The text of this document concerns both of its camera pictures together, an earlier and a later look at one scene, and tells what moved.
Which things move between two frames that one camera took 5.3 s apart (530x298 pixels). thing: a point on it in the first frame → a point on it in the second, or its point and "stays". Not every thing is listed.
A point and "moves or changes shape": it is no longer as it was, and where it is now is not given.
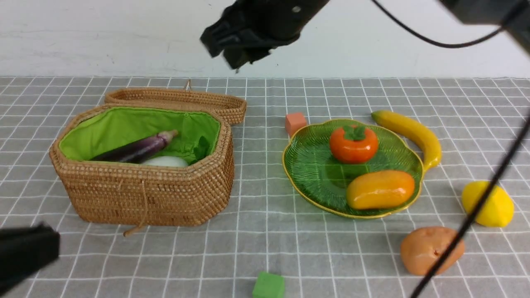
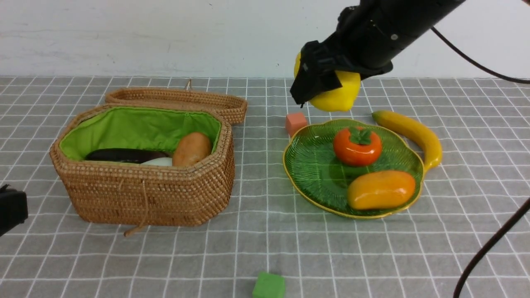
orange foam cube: [293, 121] stays
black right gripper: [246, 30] → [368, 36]
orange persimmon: [353, 144] stays
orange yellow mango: [379, 188] stays
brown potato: [421, 247] → [191, 148]
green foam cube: [268, 285] stays
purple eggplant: [134, 150] moves or changes shape
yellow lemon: [497, 210] → [340, 99]
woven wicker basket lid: [232, 108] stays
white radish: [169, 161] stays
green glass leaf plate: [324, 179] stays
